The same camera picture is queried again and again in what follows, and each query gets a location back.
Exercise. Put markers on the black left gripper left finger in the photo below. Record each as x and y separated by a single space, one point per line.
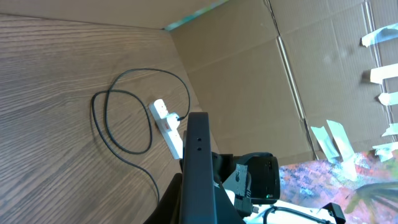
168 209

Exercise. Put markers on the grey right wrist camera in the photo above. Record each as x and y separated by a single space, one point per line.
237 186

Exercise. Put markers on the white power strip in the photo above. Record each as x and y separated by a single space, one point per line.
172 138

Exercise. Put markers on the Samsung Galaxy smartphone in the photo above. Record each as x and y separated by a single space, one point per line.
197 203

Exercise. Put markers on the white charger plug adapter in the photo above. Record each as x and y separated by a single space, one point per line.
170 122

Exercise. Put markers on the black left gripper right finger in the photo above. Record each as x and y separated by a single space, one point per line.
225 211

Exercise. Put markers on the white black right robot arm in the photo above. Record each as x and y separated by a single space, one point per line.
265 189

